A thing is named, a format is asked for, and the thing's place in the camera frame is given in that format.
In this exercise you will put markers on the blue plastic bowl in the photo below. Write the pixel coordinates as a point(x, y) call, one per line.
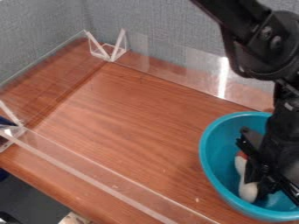
point(217, 155)

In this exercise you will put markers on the clear acrylic back barrier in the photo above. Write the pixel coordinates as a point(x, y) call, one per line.
point(195, 69)

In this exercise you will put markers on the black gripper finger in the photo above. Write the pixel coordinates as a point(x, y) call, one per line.
point(254, 173)
point(268, 185)

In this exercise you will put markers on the clear acrylic left bracket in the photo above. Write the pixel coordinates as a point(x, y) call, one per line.
point(10, 125)

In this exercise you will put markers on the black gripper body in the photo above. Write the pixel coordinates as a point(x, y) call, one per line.
point(276, 149)

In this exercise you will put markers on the white toy mushroom brown cap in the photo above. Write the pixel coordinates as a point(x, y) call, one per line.
point(248, 190)

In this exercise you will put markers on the clear acrylic left barrier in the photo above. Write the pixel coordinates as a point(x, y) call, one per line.
point(81, 35)

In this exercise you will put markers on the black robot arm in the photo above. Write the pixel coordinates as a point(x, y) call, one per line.
point(261, 39)

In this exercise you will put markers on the clear acrylic corner bracket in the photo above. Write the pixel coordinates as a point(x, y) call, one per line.
point(106, 51)

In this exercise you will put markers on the clear acrylic barrier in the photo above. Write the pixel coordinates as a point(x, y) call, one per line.
point(81, 35)
point(137, 195)
point(195, 69)

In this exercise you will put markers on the clear acrylic front barrier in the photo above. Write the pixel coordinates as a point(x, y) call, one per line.
point(137, 195)

